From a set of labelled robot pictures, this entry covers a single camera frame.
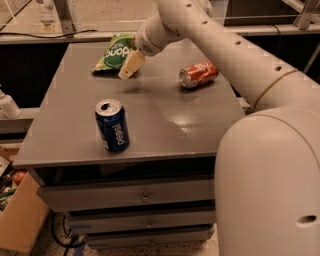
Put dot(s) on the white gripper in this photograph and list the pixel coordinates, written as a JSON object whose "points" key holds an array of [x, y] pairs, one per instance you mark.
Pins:
{"points": [[144, 39]]}

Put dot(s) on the green rice chip bag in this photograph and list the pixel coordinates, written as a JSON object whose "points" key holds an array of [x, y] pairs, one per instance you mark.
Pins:
{"points": [[116, 52]]}

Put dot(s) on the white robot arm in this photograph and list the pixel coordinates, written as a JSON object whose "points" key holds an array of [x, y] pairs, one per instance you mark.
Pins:
{"points": [[267, 171]]}

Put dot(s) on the blue Pepsi can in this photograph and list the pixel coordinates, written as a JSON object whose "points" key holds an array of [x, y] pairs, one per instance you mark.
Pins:
{"points": [[111, 121]]}

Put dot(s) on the red soda can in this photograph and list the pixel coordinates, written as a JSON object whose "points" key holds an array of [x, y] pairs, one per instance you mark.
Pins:
{"points": [[198, 74]]}

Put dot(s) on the grey drawer cabinet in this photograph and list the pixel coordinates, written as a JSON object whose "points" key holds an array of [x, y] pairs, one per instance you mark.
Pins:
{"points": [[130, 162]]}

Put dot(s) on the white plastic bottle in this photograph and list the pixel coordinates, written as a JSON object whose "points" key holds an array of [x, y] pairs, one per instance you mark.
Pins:
{"points": [[9, 106]]}

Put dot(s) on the red tomato in box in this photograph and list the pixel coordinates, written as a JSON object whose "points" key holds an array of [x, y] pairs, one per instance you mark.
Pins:
{"points": [[19, 176]]}

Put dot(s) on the cardboard box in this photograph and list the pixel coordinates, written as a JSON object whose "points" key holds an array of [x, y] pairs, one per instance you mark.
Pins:
{"points": [[23, 218]]}

